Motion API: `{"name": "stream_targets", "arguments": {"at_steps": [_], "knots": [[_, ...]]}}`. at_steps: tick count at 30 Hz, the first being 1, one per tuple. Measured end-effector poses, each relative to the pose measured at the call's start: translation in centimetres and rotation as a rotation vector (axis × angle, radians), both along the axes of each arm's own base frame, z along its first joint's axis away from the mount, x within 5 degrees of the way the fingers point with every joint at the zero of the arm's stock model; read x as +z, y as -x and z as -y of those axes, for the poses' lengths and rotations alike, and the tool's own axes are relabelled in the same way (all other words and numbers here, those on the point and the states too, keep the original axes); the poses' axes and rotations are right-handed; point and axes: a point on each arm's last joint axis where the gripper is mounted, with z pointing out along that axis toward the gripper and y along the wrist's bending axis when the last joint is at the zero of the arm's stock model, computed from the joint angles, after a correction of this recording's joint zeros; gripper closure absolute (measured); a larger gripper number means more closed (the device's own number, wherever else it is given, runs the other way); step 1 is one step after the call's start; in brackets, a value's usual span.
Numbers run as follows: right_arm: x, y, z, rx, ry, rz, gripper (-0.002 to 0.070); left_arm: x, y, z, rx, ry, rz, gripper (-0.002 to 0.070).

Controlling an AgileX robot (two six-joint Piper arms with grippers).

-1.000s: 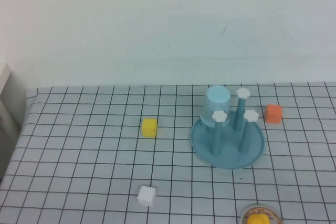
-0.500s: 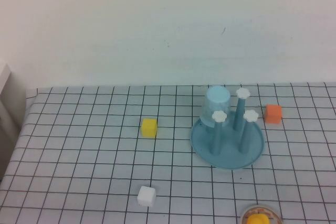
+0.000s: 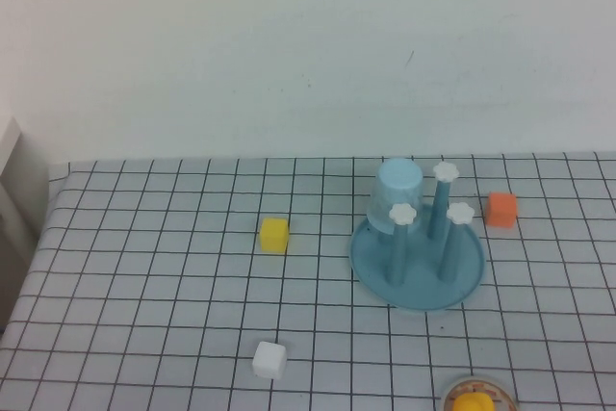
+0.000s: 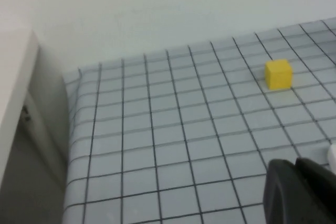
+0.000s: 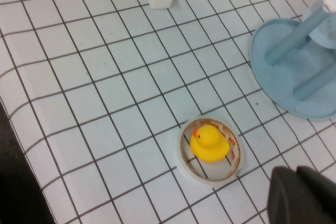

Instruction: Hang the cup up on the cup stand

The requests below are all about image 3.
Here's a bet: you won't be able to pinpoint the light blue plastic cup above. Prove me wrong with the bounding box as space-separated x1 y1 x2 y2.
366 157 425 236

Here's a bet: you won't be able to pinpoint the blue cup stand white caps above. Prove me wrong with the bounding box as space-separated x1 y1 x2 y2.
349 161 487 314

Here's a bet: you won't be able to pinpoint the yellow rubber duck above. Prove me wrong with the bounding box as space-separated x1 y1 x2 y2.
451 391 495 411

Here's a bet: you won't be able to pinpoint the orange cube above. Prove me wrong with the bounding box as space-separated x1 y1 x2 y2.
484 192 519 227

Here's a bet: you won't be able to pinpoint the yellow cube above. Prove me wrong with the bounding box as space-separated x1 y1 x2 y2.
259 217 291 254

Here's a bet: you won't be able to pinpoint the white black checkered tablecloth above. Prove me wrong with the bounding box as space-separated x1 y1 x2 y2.
0 150 616 411

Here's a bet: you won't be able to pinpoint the white cube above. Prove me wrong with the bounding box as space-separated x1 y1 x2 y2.
252 340 288 380

